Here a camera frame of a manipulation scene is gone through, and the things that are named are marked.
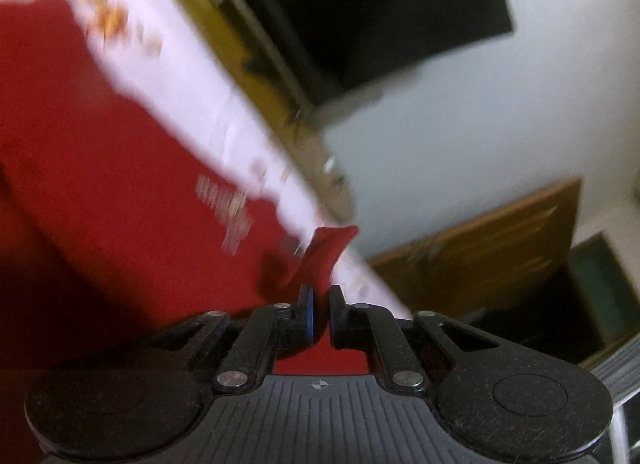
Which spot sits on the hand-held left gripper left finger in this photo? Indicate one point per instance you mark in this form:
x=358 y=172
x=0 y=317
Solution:
x=308 y=315

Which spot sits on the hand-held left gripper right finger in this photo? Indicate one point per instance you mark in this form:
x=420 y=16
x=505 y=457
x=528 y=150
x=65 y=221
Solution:
x=337 y=316

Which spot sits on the red garment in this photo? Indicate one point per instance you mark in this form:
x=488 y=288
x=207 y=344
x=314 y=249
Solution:
x=100 y=169

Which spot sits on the small white object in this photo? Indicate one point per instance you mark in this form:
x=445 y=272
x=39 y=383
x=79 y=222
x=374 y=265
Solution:
x=330 y=165

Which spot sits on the brown wooden door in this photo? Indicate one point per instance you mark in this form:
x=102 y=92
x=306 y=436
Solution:
x=490 y=254

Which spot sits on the wooden television cabinet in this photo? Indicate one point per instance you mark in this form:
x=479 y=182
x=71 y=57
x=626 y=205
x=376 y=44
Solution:
x=250 y=44

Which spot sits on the white floral bed sheet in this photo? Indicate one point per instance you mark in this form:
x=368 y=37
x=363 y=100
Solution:
x=175 y=69

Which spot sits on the grey metal door track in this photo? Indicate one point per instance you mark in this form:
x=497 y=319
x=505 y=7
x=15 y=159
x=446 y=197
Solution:
x=617 y=369

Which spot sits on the black television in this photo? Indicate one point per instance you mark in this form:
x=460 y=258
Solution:
x=375 y=4

